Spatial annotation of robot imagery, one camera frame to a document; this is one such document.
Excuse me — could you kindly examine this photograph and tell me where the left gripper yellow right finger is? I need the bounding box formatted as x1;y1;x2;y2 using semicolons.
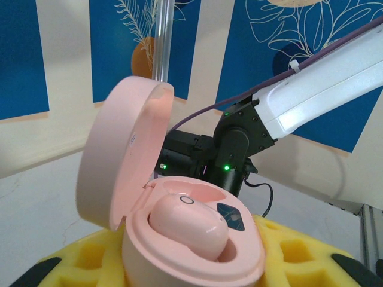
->
253;213;375;287

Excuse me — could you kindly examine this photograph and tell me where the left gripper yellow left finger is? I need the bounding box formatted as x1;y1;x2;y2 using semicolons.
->
16;229;126;287

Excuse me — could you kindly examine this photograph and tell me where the pink earbud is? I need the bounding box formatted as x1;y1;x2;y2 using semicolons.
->
147;193;230;263

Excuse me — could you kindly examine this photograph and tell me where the pink earbud charging case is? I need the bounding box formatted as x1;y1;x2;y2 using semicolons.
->
75;75;268;287

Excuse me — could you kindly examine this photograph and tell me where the thin black cable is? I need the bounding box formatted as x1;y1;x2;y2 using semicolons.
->
244;178;274;218

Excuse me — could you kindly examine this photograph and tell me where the aluminium side rail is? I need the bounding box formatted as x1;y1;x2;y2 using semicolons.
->
327;199;383;270

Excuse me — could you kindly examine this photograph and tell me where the aluminium frame post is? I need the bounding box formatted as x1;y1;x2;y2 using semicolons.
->
153;0;175;85

